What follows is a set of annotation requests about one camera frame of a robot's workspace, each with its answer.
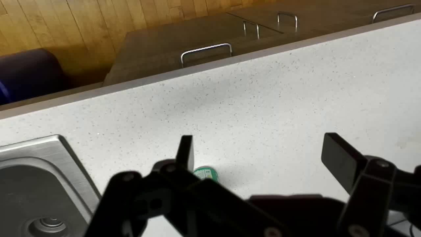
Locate green soda can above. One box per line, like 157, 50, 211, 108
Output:
194, 166, 219, 182

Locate stainless steel double sink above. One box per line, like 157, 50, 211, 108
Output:
0, 134, 100, 237

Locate silver cabinet handle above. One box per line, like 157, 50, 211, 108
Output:
179, 42, 234, 69
371, 4, 416, 23
277, 12, 299, 32
242, 20, 261, 40

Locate wooden lower cabinets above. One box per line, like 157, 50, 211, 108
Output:
104, 0, 421, 84

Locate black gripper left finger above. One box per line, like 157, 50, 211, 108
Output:
84, 136, 282, 237

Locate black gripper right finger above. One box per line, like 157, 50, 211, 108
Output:
321, 133, 421, 237

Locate dark blue bin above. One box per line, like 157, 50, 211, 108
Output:
0, 49, 71, 106

